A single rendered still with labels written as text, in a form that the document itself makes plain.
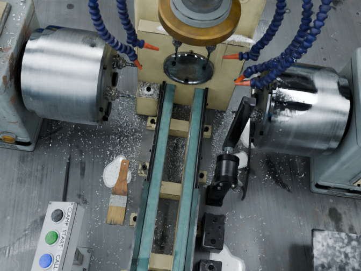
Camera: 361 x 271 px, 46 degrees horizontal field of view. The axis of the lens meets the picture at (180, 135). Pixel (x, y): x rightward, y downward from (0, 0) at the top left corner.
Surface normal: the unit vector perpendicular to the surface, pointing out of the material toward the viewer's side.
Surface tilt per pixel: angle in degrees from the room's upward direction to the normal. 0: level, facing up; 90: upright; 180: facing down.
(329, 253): 0
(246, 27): 90
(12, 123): 89
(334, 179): 89
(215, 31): 0
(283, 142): 77
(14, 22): 0
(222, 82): 90
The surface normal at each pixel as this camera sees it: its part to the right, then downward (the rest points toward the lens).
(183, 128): 0.08, -0.43
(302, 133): -0.06, 0.53
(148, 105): -0.12, 0.89
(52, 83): -0.02, 0.29
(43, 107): -0.10, 0.77
